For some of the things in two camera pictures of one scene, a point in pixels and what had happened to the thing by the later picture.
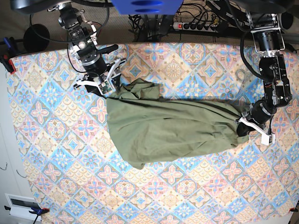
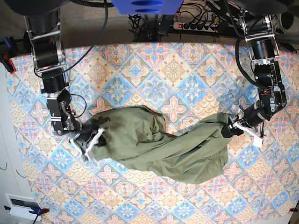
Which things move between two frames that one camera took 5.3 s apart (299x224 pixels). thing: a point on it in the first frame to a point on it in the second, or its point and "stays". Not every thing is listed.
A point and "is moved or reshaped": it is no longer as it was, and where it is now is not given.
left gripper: x=100 y=73 to x=86 y=137
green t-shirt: x=143 y=127 is moved or reshaped
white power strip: x=194 y=26 stays
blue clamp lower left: x=37 y=211 stays
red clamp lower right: x=293 y=209 stays
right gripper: x=258 y=116 to x=252 y=120
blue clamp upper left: x=11 y=51 stays
